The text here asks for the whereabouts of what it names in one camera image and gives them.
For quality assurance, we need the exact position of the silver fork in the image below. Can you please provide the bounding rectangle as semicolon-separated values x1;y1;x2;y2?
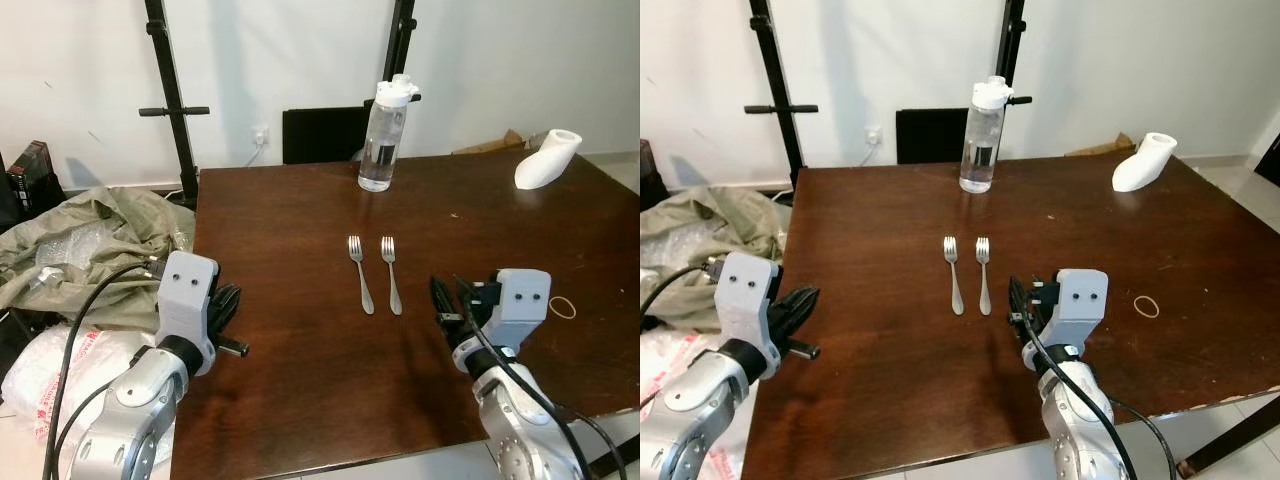
975;235;995;317
942;235;968;316
379;235;404;317
346;235;377;316

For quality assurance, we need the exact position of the dark brown wooden table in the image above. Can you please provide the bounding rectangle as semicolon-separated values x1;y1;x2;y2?
165;150;641;479
738;150;1280;479

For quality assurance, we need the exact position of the olive green cloth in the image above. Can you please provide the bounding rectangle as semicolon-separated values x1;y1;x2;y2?
640;184;793;306
0;184;198;323

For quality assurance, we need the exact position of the white plastic bag red print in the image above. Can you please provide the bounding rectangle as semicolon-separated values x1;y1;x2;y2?
640;322;749;463
0;322;179;453

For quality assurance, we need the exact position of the clear bubble wrap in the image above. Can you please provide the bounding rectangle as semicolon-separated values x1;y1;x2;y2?
33;222;113;273
646;232;706;269

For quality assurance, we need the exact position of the brown cardboard piece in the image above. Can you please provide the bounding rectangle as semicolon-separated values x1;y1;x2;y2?
451;129;528;157
1064;132;1138;159

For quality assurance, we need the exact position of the clear water bottle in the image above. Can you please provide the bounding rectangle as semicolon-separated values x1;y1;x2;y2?
957;75;1032;195
357;73;422;194

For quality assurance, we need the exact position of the white plastic tube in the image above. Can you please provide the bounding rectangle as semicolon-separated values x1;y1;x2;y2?
1111;131;1179;194
513;127;585;192

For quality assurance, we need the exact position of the black panel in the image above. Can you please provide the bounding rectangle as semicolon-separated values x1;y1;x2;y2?
281;102;374;166
894;106;974;166

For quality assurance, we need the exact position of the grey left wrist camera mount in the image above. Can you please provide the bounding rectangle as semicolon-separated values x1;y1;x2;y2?
714;250;784;347
155;251;222;349

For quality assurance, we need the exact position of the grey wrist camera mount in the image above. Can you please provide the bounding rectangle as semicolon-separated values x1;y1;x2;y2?
155;251;222;349
1044;268;1110;351
480;268;554;351
714;250;784;347

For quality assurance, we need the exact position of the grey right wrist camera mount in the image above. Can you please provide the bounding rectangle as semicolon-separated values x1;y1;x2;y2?
480;268;554;351
1044;268;1110;351

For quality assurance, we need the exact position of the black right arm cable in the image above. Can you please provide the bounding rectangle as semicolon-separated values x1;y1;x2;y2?
454;275;628;480
1020;318;1181;480

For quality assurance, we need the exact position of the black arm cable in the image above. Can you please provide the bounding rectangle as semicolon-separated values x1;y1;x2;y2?
44;261;169;480
1020;318;1181;480
454;275;628;480
640;262;725;319

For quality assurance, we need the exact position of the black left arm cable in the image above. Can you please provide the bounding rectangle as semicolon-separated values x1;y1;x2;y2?
44;261;169;480
640;262;725;319

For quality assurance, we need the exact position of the black stand pole with handle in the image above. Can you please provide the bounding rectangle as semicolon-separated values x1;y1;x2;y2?
139;0;212;208
744;0;820;191

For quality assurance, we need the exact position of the dark object by wall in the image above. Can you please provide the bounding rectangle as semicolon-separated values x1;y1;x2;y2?
1254;128;1280;188

